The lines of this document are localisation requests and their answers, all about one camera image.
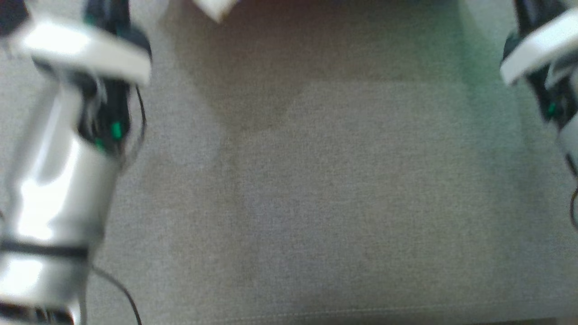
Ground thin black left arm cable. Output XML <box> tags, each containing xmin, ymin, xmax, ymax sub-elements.
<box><xmin>88</xmin><ymin>86</ymin><xmax>148</xmax><ymax>325</ymax></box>

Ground large grey sofa seat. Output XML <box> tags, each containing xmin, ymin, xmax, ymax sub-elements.
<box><xmin>0</xmin><ymin>0</ymin><xmax>578</xmax><ymax>325</ymax></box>

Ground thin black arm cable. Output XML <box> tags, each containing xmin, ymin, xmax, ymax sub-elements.
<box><xmin>565</xmin><ymin>153</ymin><xmax>578</xmax><ymax>232</ymax></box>
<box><xmin>88</xmin><ymin>86</ymin><xmax>148</xmax><ymax>325</ymax></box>

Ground red and white shorts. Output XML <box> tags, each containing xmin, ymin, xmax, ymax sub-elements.
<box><xmin>192</xmin><ymin>0</ymin><xmax>240</xmax><ymax>23</ymax></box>

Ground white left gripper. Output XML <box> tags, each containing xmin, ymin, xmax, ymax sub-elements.
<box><xmin>13</xmin><ymin>0</ymin><xmax>154</xmax><ymax>157</ymax></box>

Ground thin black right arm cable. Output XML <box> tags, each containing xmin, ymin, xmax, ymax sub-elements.
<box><xmin>565</xmin><ymin>153</ymin><xmax>578</xmax><ymax>232</ymax></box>

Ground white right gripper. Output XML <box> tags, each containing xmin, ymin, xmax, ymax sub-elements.
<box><xmin>499</xmin><ymin>0</ymin><xmax>578</xmax><ymax>132</ymax></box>

